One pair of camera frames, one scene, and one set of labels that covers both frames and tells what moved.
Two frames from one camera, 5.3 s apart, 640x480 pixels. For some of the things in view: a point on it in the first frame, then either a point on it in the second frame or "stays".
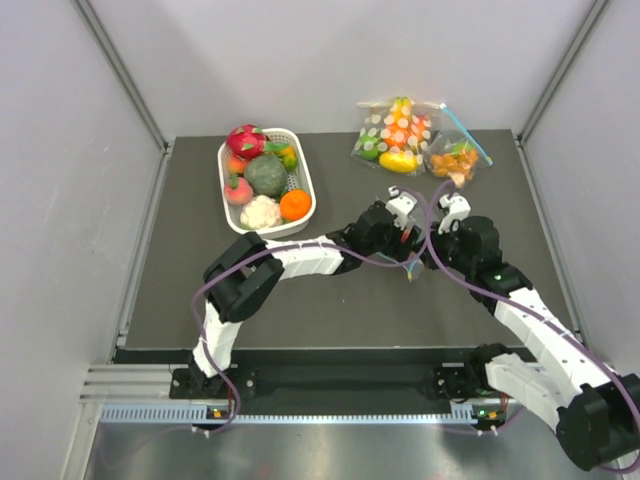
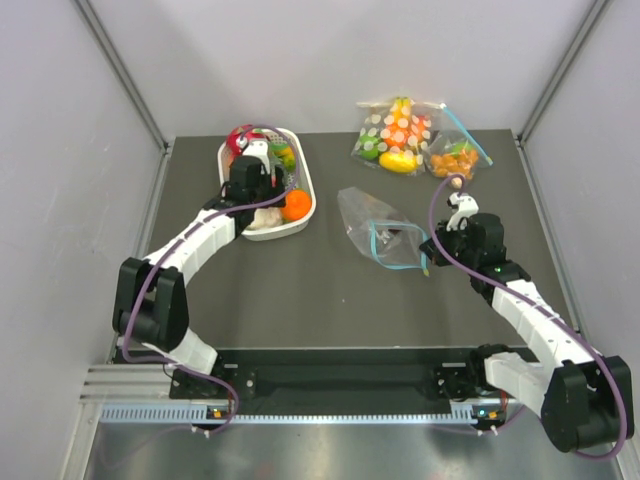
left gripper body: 396,248 to 266,191
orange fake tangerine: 295,204 stays
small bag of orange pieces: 453,154 stays
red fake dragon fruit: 247,141 stays
